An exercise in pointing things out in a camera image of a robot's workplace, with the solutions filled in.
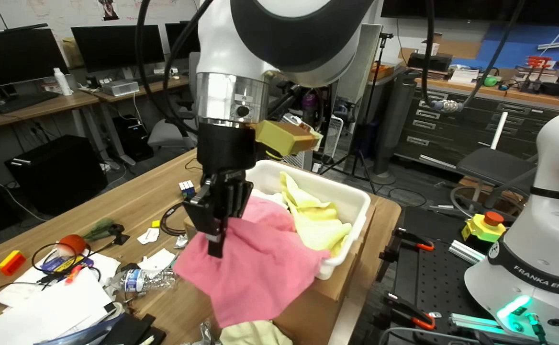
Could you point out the crushed clear plastic bottle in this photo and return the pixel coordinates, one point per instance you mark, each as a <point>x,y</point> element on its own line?
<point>138,281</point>

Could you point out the white plastic bottle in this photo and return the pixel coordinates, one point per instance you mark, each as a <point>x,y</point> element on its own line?
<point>61,81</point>

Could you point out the pale green cloth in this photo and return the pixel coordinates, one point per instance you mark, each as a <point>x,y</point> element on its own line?
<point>252,334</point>

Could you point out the black desk keyboard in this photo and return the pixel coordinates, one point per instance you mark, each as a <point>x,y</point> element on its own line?
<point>21,104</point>

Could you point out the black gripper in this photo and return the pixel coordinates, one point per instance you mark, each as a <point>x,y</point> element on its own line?
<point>226,150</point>

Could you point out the black computer tower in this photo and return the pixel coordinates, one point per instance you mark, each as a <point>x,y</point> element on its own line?
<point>55,173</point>

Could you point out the white plastic bin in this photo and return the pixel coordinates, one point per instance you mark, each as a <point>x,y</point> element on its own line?
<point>348,198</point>

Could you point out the large white paper tag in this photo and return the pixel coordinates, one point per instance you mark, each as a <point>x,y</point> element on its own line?
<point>157,261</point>

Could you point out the yellow red emergency stop button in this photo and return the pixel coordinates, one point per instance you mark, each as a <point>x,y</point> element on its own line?
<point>482,227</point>

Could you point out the white mesh tower case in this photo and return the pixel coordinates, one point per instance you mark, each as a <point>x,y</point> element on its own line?
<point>331,137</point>

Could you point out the wooden office desk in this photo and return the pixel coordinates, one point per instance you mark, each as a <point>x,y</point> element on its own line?
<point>30,112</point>
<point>157,87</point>

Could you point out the white paper sheets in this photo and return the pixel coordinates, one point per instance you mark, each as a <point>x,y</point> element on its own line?
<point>42,307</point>

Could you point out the pink cloth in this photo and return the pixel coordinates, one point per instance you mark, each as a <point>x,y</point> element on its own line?
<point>252,269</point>

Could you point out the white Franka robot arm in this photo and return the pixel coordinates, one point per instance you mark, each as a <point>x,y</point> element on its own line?
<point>218,39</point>

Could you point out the red yellow toy block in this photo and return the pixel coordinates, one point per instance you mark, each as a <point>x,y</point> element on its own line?
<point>11,263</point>

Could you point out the small Rubik's cube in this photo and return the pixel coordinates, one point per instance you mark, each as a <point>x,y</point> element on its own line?
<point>185,189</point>

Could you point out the brown cardboard box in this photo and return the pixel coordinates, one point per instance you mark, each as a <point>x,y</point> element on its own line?
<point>310,313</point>

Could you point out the bright yellow cloth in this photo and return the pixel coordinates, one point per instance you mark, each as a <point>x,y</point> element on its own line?
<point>314,221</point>

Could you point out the orange black clamp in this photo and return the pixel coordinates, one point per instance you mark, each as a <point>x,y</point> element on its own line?
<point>409,313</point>
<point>409,242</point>

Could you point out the black drawer tool cabinet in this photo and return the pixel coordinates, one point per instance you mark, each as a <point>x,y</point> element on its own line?
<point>463,135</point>

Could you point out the black flat box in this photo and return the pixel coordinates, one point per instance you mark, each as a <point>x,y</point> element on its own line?
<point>132,330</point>

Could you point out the black tripod stand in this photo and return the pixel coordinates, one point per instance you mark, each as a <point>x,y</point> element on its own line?
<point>371,116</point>

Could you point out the tan wrist camera box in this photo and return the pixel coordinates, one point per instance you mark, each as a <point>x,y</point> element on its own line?
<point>285,137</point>

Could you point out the red round object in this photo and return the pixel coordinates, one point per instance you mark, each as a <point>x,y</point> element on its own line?
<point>73,244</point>

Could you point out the black computer monitor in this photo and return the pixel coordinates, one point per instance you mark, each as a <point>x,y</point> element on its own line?
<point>180,37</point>
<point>17,58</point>
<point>117,47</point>

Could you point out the small white paper tag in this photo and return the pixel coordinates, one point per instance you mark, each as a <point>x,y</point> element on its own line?
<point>147,236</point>

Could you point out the white flat electronic device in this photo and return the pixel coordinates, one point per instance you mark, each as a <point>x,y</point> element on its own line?
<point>124,87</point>

